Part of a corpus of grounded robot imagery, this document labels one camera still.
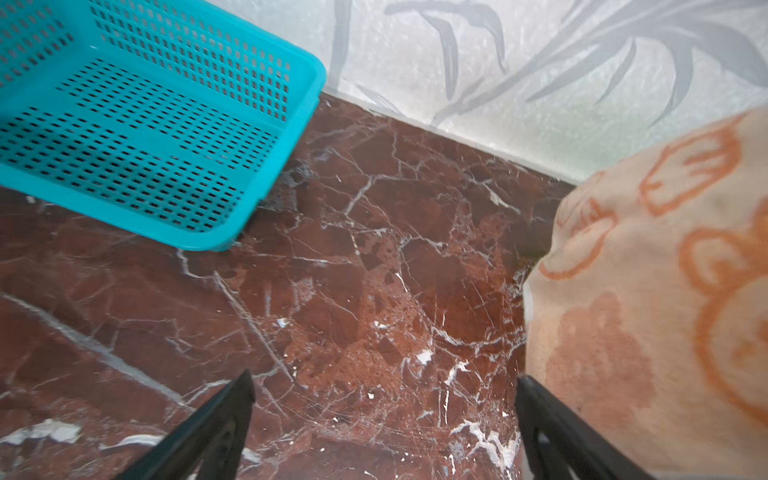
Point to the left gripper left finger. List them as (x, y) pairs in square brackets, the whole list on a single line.
[(209, 444)]

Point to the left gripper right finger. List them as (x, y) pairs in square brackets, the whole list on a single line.
[(560, 445)]

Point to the orange rabbit towel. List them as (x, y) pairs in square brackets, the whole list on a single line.
[(648, 316)]

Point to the teal plastic basket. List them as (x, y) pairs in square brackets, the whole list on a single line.
[(168, 119)]

